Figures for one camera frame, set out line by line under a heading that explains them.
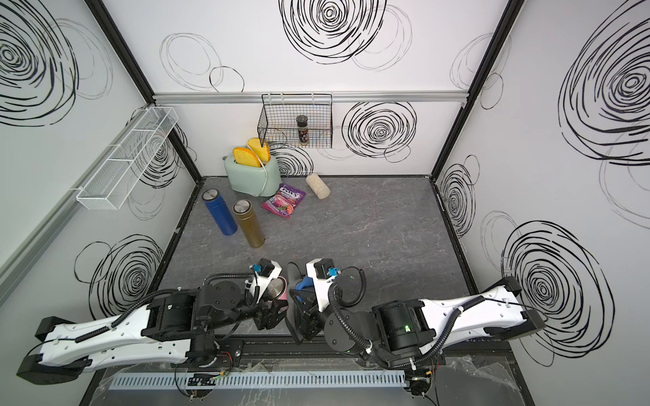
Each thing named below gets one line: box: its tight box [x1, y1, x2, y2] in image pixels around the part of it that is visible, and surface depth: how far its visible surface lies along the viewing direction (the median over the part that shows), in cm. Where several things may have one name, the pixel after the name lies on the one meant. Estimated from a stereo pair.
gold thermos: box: [231, 198, 266, 248], surface depth 84 cm
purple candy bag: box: [260, 183, 306, 219], surface depth 109 cm
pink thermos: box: [263, 275, 289, 302], surface depth 58 cm
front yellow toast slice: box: [232, 147, 262, 168], surface depth 103 cm
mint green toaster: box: [222, 153, 282, 198], surface depth 107 cm
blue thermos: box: [201, 188, 238, 236], surface depth 95 cm
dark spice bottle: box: [296, 115, 309, 145], surface depth 88 cm
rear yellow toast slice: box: [247, 137, 272, 164], surface depth 107 cm
